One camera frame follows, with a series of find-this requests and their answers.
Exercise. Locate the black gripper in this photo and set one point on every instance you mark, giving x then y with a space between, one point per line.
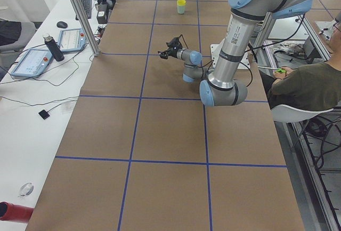
171 52

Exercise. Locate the yellow plastic cup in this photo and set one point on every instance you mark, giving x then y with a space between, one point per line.
181 2

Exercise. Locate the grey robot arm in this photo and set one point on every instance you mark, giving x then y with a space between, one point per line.
218 86

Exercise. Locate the green plastic cup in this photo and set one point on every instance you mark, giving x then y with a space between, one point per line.
181 9

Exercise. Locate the black power adapter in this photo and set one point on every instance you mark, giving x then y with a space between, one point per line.
102 14

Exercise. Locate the black keyboard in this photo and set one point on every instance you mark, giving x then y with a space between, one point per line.
87 5

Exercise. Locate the blue teach pendant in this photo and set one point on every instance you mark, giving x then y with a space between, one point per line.
32 64
71 40

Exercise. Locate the black computer mouse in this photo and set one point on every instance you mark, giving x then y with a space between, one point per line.
61 24

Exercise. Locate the black water bottle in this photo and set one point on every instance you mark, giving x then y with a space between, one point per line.
53 47

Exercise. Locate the white chair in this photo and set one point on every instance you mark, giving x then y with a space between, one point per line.
288 114

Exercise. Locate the small black device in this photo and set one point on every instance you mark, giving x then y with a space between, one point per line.
44 114

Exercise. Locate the person in olive shirt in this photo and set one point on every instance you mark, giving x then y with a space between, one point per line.
313 87

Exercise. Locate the white tape roll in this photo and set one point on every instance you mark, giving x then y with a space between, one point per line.
26 189

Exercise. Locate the red cylinder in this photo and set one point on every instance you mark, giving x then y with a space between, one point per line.
15 213

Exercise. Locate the aluminium frame post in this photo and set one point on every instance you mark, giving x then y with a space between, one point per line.
82 18

